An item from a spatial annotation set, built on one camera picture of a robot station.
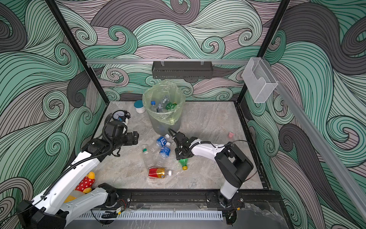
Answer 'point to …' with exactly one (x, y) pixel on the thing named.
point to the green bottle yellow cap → (183, 162)
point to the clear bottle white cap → (165, 101)
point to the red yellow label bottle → (159, 172)
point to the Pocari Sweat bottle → (165, 151)
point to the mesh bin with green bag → (160, 122)
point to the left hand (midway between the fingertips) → (132, 133)
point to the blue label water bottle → (153, 102)
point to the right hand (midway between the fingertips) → (180, 155)
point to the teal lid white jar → (138, 106)
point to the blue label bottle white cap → (162, 140)
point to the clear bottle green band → (150, 160)
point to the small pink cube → (230, 134)
